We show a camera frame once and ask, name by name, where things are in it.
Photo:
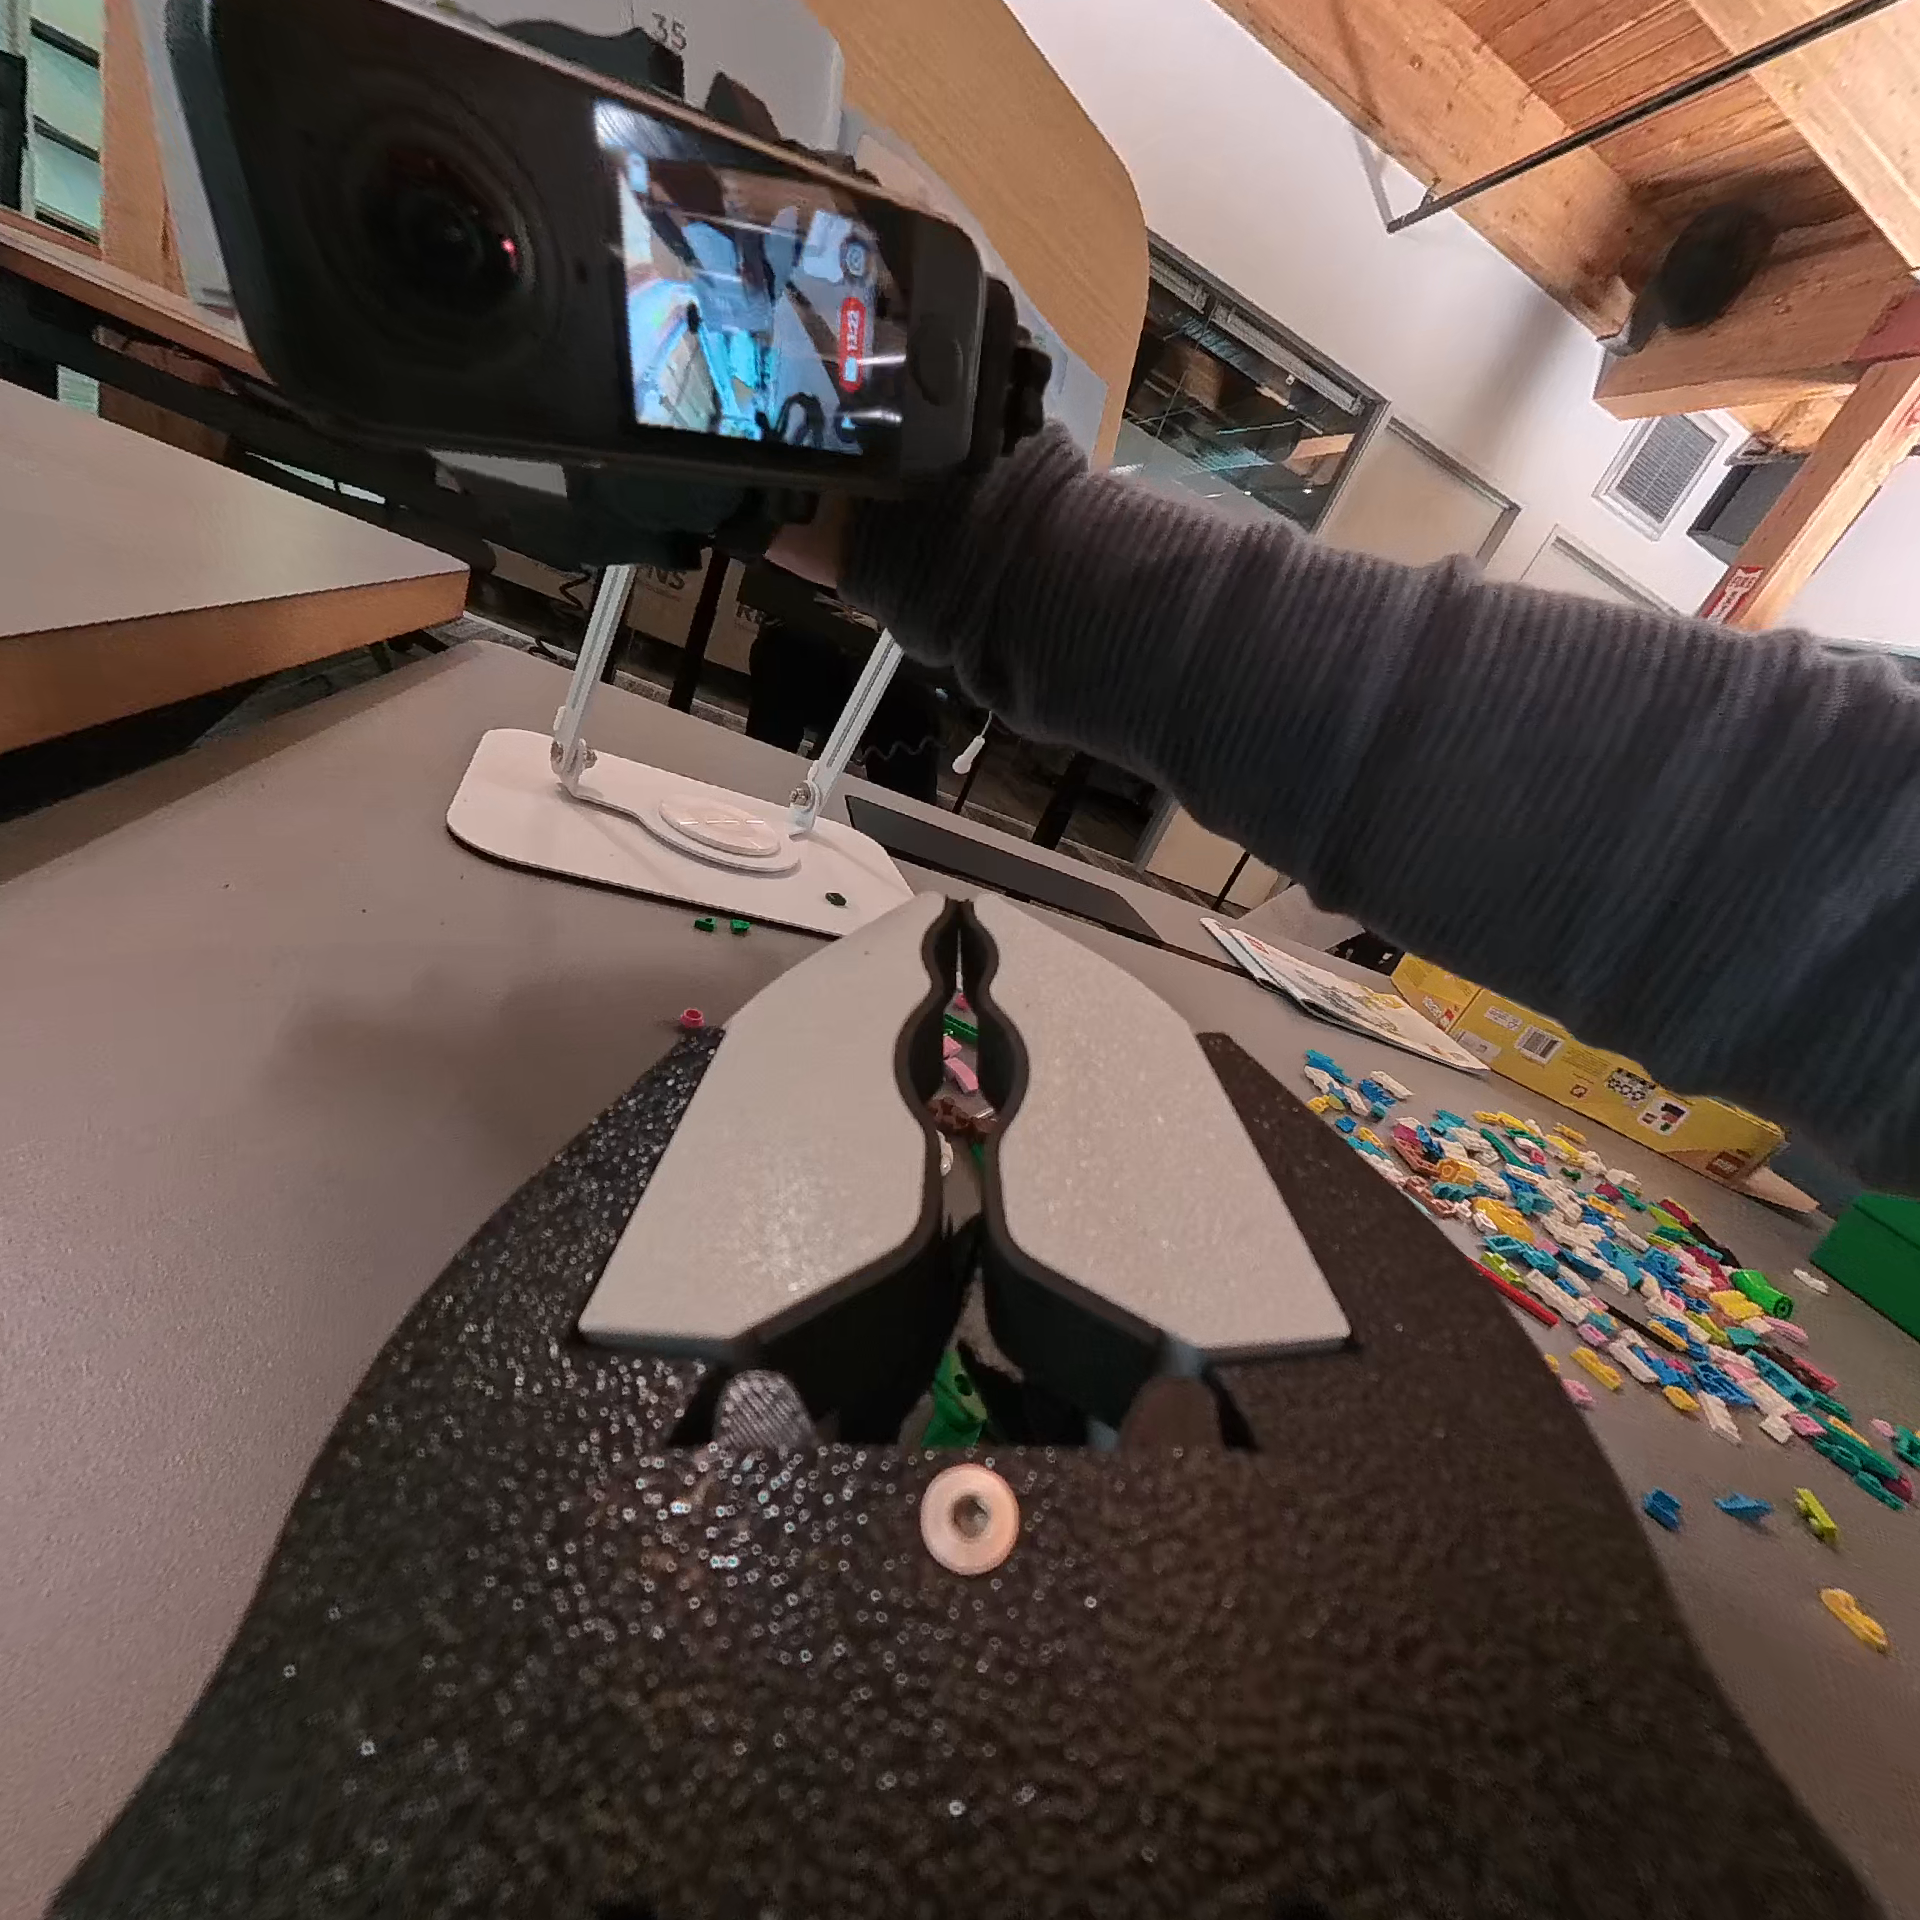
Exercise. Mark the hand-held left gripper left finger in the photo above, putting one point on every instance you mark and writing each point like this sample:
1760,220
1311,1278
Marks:
763,1171

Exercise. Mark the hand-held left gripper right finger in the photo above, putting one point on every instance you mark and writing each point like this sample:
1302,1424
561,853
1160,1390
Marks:
1154,1185

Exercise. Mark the lego instruction booklet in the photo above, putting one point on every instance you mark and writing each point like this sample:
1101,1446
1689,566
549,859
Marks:
1350,997
750,37

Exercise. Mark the person's right forearm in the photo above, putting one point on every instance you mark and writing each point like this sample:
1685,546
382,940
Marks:
1425,780

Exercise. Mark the green lego build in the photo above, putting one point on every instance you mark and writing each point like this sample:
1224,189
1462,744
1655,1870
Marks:
953,1394

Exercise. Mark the yellow lego box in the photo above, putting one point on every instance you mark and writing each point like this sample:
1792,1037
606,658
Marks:
1590,1073

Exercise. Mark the pile of colourful lego pieces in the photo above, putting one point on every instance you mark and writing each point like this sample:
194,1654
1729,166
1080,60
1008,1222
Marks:
1621,1275

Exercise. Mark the wooden side table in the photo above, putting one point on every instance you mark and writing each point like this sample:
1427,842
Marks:
181,556

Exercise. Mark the white stand base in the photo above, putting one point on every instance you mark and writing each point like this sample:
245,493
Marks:
600,810

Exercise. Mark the green box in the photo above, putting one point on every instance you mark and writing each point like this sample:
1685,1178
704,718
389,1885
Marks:
1874,1252

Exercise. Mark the black round speaker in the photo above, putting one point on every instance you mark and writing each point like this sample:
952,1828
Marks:
1704,269

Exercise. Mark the white wall vent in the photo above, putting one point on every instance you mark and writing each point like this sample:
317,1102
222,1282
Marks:
1663,469

